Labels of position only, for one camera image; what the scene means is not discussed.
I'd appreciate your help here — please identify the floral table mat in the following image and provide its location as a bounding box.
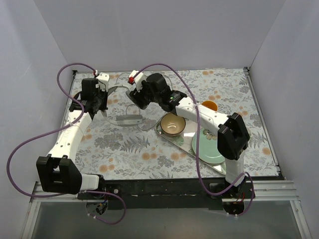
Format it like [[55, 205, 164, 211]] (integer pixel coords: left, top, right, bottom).
[[73, 69, 280, 180]]

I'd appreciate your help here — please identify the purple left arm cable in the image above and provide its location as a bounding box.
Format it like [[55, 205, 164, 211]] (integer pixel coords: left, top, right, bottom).
[[7, 62, 127, 225]]

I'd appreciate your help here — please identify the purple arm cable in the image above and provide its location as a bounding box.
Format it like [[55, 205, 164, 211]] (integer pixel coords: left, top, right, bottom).
[[7, 62, 127, 225], [136, 63, 255, 217]]

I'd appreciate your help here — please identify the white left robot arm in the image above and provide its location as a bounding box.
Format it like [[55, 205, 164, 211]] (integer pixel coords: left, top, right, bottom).
[[36, 73, 110, 199]]

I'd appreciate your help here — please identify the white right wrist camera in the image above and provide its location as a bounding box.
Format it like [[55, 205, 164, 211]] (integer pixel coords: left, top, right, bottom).
[[128, 70, 146, 92]]

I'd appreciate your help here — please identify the floral metal tray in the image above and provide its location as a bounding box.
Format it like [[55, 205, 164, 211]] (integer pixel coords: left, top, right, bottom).
[[155, 119, 226, 175]]

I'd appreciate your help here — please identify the green ceramic plate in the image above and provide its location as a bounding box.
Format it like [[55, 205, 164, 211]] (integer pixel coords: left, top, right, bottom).
[[199, 128, 225, 164]]

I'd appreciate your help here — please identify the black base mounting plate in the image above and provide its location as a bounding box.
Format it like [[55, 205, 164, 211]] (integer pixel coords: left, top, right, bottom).
[[77, 180, 252, 211]]

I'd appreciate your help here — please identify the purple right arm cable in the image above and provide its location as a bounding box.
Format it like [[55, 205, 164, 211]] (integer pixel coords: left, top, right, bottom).
[[136, 63, 255, 217]]

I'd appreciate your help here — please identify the beige ceramic bowl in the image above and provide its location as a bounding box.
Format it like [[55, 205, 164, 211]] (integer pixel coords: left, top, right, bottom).
[[160, 113, 186, 136]]

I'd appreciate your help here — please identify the orange small cup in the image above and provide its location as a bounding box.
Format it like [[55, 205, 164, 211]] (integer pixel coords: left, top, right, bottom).
[[201, 101, 218, 112]]

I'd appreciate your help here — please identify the white over-ear headphones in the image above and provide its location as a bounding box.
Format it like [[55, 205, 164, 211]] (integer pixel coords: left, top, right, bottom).
[[101, 84, 143, 126]]

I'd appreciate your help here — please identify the aluminium frame rail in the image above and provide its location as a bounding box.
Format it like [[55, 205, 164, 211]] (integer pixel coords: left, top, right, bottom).
[[31, 179, 299, 202]]

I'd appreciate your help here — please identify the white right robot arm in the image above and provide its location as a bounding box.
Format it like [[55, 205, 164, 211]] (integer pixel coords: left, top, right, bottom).
[[127, 71, 250, 198]]

